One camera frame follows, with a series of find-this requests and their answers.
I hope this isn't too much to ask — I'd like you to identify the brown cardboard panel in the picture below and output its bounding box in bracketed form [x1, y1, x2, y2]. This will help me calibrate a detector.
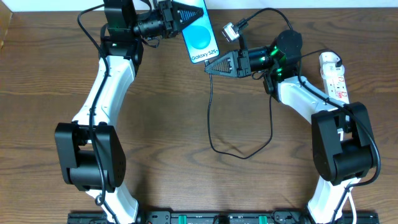
[0, 1, 13, 49]

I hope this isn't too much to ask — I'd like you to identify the white USB charger adapter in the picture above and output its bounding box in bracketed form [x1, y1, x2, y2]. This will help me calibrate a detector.
[319, 52, 345, 79]

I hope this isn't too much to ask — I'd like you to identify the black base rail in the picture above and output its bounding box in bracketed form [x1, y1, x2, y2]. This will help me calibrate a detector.
[66, 210, 381, 224]

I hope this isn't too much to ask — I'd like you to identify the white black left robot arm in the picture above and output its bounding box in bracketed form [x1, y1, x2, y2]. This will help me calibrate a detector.
[55, 0, 206, 223]

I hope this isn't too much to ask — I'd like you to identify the white power strip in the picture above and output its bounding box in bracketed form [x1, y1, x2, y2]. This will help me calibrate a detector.
[322, 52, 349, 104]

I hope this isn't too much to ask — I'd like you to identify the blue Galaxy smartphone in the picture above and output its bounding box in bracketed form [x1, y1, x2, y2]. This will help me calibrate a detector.
[178, 0, 220, 63]

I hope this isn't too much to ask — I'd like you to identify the white power strip cord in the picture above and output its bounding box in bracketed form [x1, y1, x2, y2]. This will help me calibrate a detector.
[347, 192, 358, 224]

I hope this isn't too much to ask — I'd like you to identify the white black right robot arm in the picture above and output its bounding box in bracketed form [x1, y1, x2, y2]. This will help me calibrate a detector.
[205, 26, 381, 223]

